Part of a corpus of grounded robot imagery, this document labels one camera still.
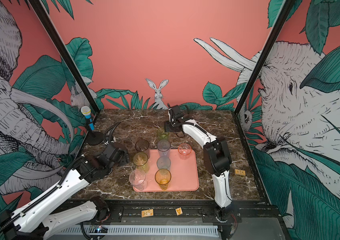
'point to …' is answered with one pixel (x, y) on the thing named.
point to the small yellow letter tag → (179, 211)
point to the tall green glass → (141, 161)
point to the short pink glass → (184, 150)
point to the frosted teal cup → (163, 162)
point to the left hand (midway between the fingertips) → (122, 152)
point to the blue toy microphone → (86, 110)
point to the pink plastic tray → (184, 176)
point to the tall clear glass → (138, 179)
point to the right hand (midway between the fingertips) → (165, 125)
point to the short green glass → (163, 135)
